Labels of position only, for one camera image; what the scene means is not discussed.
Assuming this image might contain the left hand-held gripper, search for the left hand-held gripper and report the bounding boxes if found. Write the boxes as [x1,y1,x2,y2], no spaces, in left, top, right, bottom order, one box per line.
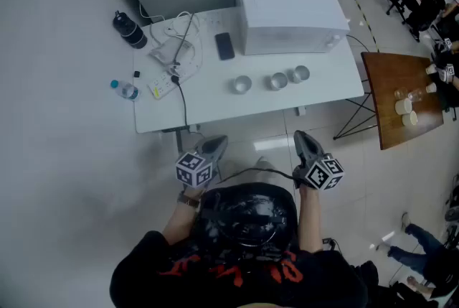
[175,134,230,190]

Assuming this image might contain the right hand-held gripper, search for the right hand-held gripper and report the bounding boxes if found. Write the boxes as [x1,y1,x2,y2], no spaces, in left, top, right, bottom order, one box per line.
[291,130,346,191]

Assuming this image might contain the steel cup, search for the steel cup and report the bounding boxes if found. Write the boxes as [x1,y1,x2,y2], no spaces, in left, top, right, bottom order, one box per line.
[268,72,289,91]
[290,65,311,84]

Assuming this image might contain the person's left forearm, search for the person's left forearm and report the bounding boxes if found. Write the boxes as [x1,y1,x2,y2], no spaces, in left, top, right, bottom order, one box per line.
[162,187,204,247]

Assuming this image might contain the person's right forearm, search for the person's right forearm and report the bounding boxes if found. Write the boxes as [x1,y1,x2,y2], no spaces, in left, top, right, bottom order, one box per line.
[296,184,324,253]

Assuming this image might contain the brown wrist watch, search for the brown wrist watch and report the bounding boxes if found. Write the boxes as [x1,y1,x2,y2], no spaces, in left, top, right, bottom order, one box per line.
[176,190,202,210]

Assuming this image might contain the black metal table legs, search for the black metal table legs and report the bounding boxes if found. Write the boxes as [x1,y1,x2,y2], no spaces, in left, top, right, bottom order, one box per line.
[333,90,379,141]

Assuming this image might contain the black helmet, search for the black helmet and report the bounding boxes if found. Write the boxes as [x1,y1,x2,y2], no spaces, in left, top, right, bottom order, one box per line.
[194,182,299,258]

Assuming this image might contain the white power strip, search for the white power strip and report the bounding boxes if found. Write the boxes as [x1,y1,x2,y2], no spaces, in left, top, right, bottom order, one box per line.
[147,70,182,100]

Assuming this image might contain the white paper cup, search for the white paper cup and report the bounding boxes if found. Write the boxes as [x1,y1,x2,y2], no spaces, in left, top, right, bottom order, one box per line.
[394,98,413,116]
[401,110,419,127]

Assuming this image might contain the clear water bottle blue cap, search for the clear water bottle blue cap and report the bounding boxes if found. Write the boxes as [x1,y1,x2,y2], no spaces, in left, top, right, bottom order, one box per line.
[110,79,141,102]

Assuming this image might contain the white flat packet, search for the white flat packet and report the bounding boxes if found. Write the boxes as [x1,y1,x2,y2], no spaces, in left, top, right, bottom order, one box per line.
[148,36,195,67]

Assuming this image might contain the wooden side table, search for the wooden side table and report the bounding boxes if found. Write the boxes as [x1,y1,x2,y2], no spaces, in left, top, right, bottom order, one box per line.
[360,51,445,151]

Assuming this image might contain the black shirt with red print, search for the black shirt with red print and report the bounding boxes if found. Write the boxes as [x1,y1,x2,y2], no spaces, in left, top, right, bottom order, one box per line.
[109,229,370,308]

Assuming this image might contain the black smartphone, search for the black smartphone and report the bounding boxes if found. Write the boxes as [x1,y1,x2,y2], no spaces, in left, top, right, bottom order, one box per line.
[214,32,236,61]

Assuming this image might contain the black flask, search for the black flask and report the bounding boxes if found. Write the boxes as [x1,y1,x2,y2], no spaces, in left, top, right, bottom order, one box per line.
[112,10,148,50]

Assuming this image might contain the white microwave oven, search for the white microwave oven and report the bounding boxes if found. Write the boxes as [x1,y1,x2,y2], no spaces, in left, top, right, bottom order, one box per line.
[235,0,351,57]

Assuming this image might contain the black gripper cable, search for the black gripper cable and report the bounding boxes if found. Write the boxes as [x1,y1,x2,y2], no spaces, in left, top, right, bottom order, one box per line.
[216,166,298,186]

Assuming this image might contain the black plug with cable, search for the black plug with cable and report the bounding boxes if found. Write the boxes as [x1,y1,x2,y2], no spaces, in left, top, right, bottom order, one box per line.
[170,74,190,129]

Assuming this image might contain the grey cable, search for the grey cable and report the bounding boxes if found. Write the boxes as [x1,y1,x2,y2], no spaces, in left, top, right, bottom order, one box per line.
[173,12,196,66]

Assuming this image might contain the white cable bundle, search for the white cable bundle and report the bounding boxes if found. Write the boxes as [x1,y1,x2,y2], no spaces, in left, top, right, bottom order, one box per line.
[148,10,204,80]

